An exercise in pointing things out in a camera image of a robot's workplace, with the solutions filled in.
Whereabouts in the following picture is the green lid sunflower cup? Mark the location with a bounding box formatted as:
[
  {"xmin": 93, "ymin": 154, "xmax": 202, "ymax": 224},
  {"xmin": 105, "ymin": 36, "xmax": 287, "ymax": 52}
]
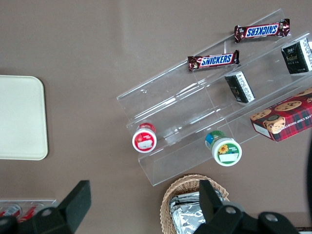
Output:
[{"xmin": 204, "ymin": 130, "xmax": 243, "ymax": 167}]

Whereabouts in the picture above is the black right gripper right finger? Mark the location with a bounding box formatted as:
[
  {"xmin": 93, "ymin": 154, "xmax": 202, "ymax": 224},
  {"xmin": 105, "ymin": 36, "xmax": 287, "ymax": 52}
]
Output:
[{"xmin": 195, "ymin": 180, "xmax": 247, "ymax": 234}]

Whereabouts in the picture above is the cream plastic tray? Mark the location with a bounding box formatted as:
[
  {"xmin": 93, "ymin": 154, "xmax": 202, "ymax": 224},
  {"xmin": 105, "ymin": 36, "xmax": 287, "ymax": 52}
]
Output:
[{"xmin": 0, "ymin": 75, "xmax": 49, "ymax": 161}]

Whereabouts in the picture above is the Snickers chocolate bar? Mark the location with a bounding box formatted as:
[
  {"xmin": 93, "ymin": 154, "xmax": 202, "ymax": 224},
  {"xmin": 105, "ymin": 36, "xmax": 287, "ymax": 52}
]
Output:
[
  {"xmin": 234, "ymin": 18, "xmax": 292, "ymax": 44},
  {"xmin": 187, "ymin": 49, "xmax": 240, "ymax": 72}
]

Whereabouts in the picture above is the clear acrylic can holder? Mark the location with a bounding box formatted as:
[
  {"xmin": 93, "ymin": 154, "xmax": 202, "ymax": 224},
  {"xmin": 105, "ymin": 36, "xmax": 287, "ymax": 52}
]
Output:
[{"xmin": 0, "ymin": 199, "xmax": 58, "ymax": 224}]

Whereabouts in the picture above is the red tartan cookie box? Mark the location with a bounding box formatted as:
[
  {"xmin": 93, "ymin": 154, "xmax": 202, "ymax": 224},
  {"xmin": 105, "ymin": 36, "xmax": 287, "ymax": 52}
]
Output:
[{"xmin": 250, "ymin": 87, "xmax": 312, "ymax": 142}]

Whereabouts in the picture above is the foil wrapped sandwich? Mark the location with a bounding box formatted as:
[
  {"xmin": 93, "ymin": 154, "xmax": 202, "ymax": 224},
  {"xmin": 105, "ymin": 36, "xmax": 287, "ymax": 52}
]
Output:
[
  {"xmin": 173, "ymin": 187, "xmax": 225, "ymax": 207},
  {"xmin": 169, "ymin": 201, "xmax": 208, "ymax": 234}
]

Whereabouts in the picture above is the red lid yogurt cup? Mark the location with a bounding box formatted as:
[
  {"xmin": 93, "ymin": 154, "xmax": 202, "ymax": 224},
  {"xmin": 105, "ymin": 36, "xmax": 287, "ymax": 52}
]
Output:
[{"xmin": 132, "ymin": 122, "xmax": 158, "ymax": 154}]

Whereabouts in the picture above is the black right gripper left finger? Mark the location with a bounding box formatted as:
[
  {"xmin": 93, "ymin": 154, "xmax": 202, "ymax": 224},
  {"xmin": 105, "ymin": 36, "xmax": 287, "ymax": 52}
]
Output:
[{"xmin": 18, "ymin": 180, "xmax": 92, "ymax": 234}]

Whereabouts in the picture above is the clear acrylic tiered shelf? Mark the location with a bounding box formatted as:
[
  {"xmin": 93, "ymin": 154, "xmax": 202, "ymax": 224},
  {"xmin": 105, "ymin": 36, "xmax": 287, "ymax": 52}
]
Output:
[{"xmin": 116, "ymin": 8, "xmax": 312, "ymax": 187}]

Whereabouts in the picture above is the woven wicker basket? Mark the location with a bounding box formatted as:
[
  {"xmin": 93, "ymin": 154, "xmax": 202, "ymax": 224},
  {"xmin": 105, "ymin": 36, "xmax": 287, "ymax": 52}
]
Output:
[{"xmin": 159, "ymin": 174, "xmax": 230, "ymax": 234}]

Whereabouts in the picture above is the red soda can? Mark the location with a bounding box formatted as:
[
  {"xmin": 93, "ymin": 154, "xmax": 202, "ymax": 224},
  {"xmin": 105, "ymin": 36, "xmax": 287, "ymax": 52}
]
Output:
[
  {"xmin": 0, "ymin": 204, "xmax": 22, "ymax": 219},
  {"xmin": 17, "ymin": 203, "xmax": 45, "ymax": 223}
]

